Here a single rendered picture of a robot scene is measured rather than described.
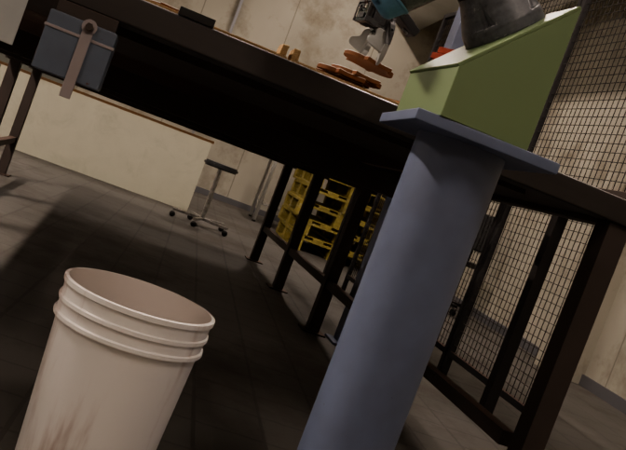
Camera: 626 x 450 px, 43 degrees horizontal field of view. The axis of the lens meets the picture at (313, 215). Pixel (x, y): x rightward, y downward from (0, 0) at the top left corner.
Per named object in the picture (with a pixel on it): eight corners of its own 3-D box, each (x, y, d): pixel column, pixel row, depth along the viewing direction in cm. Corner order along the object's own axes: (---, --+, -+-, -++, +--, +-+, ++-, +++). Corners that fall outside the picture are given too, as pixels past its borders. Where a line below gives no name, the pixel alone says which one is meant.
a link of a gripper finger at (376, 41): (360, 58, 194) (364, 25, 197) (380, 67, 197) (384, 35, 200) (367, 52, 191) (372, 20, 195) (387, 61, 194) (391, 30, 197)
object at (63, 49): (92, 108, 158) (123, 21, 158) (21, 81, 155) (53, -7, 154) (95, 108, 169) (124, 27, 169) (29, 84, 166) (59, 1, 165)
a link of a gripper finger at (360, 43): (338, 52, 206) (357, 21, 202) (357, 61, 209) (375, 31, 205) (341, 57, 204) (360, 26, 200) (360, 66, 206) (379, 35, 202)
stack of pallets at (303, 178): (268, 228, 942) (299, 148, 938) (347, 257, 961) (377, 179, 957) (284, 245, 804) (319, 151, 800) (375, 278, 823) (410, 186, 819)
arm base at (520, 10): (559, 12, 140) (539, -42, 138) (482, 47, 139) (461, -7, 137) (524, 19, 155) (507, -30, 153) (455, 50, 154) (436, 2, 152)
